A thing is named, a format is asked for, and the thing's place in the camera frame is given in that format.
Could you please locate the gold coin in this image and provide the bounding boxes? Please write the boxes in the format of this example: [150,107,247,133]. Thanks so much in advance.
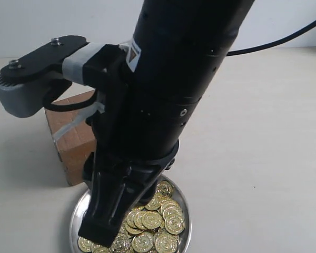
[142,211,162,229]
[164,214,185,235]
[156,180,173,197]
[77,237,93,252]
[145,194,162,211]
[110,233,131,252]
[155,233,177,253]
[132,232,154,252]

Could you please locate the gold coin bottom middle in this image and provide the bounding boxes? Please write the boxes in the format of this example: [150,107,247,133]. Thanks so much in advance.
[132,232,154,252]

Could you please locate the brown cardboard slotted box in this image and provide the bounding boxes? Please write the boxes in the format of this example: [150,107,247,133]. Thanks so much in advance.
[44,89,98,187]

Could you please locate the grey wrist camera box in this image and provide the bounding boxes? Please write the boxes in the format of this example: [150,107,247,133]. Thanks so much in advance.
[0,35,129,118]

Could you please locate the gold coin bottom centre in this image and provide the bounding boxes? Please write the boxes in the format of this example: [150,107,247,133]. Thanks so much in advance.
[110,233,131,252]

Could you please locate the gold coin centre right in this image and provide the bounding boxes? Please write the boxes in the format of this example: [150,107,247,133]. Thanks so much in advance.
[145,194,162,211]

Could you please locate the round steel plate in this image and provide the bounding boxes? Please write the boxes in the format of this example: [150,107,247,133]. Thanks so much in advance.
[70,175,192,252]

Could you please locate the gold coin bottom left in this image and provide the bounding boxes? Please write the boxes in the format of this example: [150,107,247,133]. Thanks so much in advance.
[77,237,93,252]

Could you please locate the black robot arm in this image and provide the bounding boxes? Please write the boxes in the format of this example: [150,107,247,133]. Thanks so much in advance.
[78,1,253,247]

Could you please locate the gold coin top right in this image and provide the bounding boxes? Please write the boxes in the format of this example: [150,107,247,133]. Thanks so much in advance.
[156,180,173,197]

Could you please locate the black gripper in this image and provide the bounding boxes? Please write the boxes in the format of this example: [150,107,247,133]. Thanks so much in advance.
[78,142,179,247]

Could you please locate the gold coin bottom right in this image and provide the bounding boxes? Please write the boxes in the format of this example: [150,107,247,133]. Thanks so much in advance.
[155,233,177,253]

